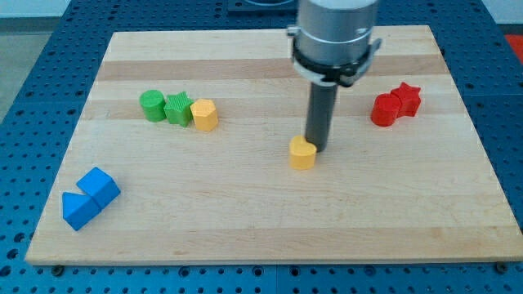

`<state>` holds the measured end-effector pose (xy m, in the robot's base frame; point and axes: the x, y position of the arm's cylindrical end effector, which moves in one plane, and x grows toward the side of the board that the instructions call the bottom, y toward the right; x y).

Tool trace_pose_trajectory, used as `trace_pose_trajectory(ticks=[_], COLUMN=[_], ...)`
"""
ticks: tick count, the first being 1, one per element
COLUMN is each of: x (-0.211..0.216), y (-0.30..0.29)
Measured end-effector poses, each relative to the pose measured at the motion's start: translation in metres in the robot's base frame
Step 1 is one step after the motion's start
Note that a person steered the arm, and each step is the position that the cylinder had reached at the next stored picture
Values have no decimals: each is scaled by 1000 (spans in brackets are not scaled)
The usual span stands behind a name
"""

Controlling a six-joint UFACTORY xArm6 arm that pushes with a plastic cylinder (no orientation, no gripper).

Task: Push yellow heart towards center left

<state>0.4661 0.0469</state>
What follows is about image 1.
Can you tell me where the green cylinder block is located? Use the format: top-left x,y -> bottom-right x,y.
139,90 -> 166,123

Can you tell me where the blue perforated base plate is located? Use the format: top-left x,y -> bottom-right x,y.
1,1 -> 522,293

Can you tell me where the wooden board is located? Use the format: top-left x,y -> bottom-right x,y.
25,25 -> 522,266

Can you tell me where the green star block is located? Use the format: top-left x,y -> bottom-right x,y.
163,91 -> 194,127

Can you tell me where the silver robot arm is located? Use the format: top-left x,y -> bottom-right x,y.
287,0 -> 381,153

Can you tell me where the red cylinder block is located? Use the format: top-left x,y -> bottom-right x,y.
370,93 -> 401,127

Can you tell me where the yellow hexagon block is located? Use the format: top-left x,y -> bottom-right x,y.
190,99 -> 218,131

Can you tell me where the red star block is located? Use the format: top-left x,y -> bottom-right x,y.
391,82 -> 422,118

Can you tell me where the blue triangle block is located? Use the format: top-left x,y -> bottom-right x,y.
62,192 -> 101,231

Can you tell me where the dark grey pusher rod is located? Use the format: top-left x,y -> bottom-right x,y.
305,83 -> 337,152

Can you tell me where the yellow heart block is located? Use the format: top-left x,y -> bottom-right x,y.
288,135 -> 317,170

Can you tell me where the blue cube block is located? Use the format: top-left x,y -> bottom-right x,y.
77,167 -> 121,210

